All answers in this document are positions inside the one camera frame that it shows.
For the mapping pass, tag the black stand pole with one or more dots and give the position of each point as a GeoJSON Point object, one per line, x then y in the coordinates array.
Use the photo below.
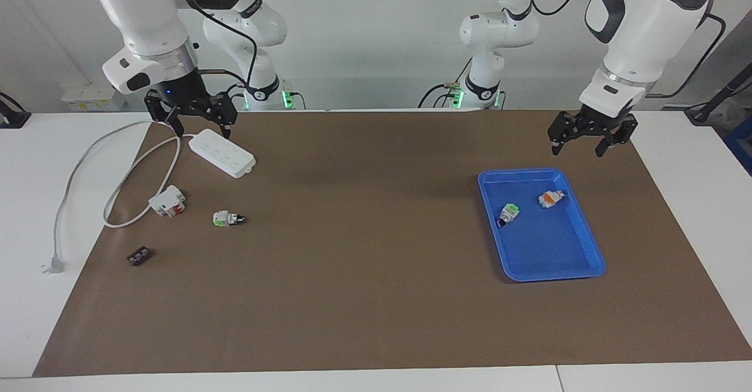
{"type": "Point", "coordinates": [719, 95]}

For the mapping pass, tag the white power strip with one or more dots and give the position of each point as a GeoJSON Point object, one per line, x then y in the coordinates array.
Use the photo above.
{"type": "Point", "coordinates": [223, 152]}

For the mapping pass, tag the brown table mat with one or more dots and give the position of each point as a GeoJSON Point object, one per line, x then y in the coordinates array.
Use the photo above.
{"type": "Point", "coordinates": [376, 298]}

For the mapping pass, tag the blue plastic tray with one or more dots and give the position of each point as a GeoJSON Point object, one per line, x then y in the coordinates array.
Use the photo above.
{"type": "Point", "coordinates": [546, 251]}

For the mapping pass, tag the clear plastic bag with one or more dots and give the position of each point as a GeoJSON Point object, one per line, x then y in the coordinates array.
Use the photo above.
{"type": "Point", "coordinates": [731, 113]}

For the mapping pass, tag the orange silver-head button switch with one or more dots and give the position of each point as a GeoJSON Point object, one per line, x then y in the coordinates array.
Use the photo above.
{"type": "Point", "coordinates": [549, 199]}

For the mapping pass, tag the blue storage crate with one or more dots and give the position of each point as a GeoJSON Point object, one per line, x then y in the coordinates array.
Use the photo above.
{"type": "Point", "coordinates": [741, 142]}

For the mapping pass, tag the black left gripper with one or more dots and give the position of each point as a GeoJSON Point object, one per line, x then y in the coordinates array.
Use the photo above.
{"type": "Point", "coordinates": [599, 121]}

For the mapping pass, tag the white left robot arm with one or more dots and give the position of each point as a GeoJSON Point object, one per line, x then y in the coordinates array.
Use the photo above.
{"type": "Point", "coordinates": [646, 22]}

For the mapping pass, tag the black terminal block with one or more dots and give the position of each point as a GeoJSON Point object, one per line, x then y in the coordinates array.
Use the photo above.
{"type": "Point", "coordinates": [138, 257]}

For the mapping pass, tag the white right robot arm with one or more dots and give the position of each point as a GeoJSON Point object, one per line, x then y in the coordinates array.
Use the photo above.
{"type": "Point", "coordinates": [147, 22]}

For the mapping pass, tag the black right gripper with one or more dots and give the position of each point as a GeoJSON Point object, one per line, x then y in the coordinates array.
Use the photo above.
{"type": "Point", "coordinates": [182, 91]}

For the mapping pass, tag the white cardboard box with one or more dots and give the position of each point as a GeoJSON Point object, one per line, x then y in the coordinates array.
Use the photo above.
{"type": "Point", "coordinates": [91, 98]}

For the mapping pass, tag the white red circuit breaker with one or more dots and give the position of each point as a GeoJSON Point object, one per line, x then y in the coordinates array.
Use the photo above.
{"type": "Point", "coordinates": [167, 201]}

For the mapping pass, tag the black clamp mount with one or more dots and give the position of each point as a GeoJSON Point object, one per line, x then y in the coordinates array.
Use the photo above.
{"type": "Point", "coordinates": [12, 119]}

